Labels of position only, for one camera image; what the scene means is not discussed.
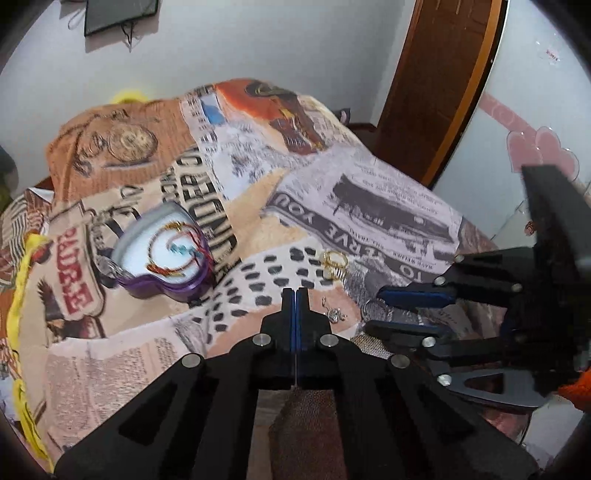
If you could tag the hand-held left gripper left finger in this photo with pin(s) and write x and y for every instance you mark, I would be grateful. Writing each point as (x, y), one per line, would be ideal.
(289, 318)

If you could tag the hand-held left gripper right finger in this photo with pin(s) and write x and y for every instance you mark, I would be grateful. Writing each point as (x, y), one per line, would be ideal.
(302, 318)

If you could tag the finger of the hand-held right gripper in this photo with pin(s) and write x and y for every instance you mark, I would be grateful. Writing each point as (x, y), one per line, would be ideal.
(406, 330)
(415, 296)

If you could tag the purple heart-shaped jewelry box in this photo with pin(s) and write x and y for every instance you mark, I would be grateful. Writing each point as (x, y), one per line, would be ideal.
(138, 249)

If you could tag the silver earrings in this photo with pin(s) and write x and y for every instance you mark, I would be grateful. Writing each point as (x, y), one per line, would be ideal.
(334, 314)

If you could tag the gold rings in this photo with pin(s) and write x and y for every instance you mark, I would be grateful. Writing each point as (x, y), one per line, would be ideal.
(334, 263)

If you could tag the printed blanket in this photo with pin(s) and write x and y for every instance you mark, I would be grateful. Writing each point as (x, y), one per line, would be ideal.
(277, 207)

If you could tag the orange cloth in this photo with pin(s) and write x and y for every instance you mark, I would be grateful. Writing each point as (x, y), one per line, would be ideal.
(577, 387)

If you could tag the pink heart sticker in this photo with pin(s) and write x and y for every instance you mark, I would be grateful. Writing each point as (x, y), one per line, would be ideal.
(540, 150)

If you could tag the white sliding door panel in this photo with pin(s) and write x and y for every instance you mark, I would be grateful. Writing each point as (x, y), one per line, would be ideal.
(531, 92)

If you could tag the brown wooden door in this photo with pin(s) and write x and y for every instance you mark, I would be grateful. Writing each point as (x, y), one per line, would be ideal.
(434, 78)

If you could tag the grey pillow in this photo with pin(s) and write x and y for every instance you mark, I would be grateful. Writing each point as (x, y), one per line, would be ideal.
(5, 168)

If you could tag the small black wall monitor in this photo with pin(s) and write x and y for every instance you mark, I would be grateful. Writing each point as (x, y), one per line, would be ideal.
(117, 14)

